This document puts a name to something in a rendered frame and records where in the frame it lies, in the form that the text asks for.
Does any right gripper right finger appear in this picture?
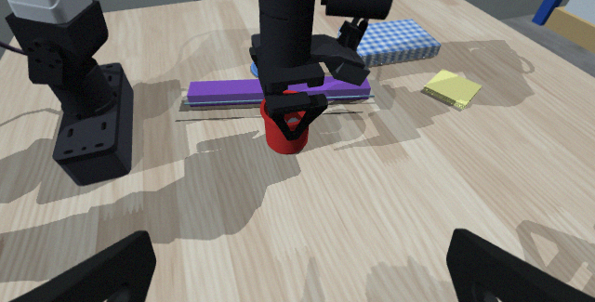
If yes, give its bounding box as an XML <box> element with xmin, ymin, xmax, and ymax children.
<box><xmin>446</xmin><ymin>229</ymin><xmax>595</xmax><ymax>302</ymax></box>

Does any red cup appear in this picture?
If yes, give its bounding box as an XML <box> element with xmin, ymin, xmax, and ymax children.
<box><xmin>260</xmin><ymin>99</ymin><xmax>309</xmax><ymax>154</ymax></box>

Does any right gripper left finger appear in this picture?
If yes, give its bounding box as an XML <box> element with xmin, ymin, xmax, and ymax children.
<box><xmin>8</xmin><ymin>230</ymin><xmax>156</xmax><ymax>302</ymax></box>

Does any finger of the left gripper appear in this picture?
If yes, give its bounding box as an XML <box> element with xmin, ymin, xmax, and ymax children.
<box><xmin>267</xmin><ymin>94</ymin><xmax>328</xmax><ymax>141</ymax></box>
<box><xmin>249</xmin><ymin>46</ymin><xmax>258</xmax><ymax>68</ymax></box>

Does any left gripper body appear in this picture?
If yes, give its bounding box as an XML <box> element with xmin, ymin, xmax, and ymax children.
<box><xmin>251</xmin><ymin>9</ymin><xmax>365</xmax><ymax>112</ymax></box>

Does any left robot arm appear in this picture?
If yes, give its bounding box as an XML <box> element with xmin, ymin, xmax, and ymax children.
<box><xmin>5</xmin><ymin>0</ymin><xmax>393</xmax><ymax>165</ymax></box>

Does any blue plaid towel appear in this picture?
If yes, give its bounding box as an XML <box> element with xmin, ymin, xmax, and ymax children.
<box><xmin>356</xmin><ymin>19</ymin><xmax>441</xmax><ymax>66</ymax></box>

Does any blue round coaster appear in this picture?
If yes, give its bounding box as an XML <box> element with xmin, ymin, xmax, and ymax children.
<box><xmin>251</xmin><ymin>61</ymin><xmax>258</xmax><ymax>77</ymax></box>

